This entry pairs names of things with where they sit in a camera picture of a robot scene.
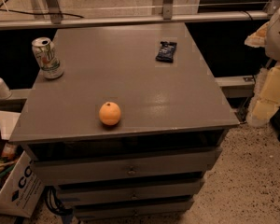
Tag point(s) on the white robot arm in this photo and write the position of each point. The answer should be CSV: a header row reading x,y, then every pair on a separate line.
x,y
272,41

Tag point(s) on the dark blue rxbar wrapper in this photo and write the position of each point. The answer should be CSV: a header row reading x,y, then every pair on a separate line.
x,y
166,52

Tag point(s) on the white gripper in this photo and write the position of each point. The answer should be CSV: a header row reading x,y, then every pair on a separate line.
x,y
278,36

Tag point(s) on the orange fruit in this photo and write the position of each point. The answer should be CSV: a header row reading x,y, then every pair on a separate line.
x,y
110,114

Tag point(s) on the white cardboard box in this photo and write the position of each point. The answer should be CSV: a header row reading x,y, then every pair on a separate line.
x,y
20,188

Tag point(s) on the white green 7up can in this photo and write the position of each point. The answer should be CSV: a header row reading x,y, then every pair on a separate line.
x,y
45,54

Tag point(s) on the grey drawer cabinet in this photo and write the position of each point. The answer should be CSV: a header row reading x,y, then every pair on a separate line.
x,y
174,117

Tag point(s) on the metal frame rail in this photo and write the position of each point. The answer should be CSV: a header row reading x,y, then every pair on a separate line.
x,y
252,15

